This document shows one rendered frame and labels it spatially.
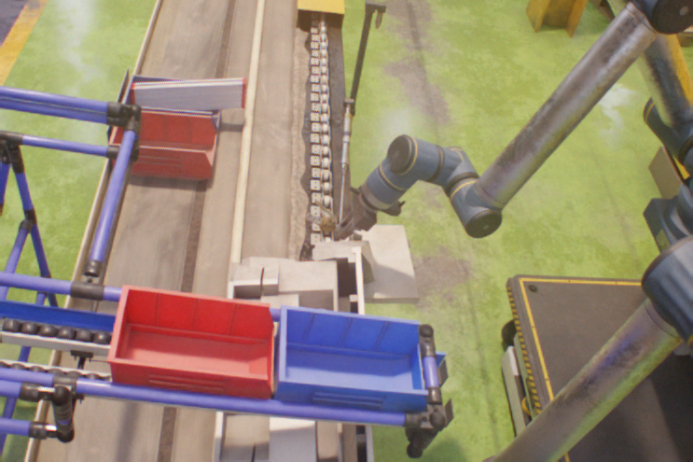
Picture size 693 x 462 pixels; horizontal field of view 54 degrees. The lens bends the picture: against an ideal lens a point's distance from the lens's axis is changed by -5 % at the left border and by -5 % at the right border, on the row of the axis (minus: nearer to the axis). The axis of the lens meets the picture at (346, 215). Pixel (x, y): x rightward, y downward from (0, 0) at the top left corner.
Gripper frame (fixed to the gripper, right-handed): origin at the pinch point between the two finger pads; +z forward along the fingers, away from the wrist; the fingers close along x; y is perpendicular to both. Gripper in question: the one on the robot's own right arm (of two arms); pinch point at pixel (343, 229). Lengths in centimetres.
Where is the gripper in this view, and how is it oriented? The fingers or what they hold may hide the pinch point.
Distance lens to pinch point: 211.7
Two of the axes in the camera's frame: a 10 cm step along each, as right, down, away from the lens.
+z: -5.5, 5.9, 5.9
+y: -8.3, -3.6, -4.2
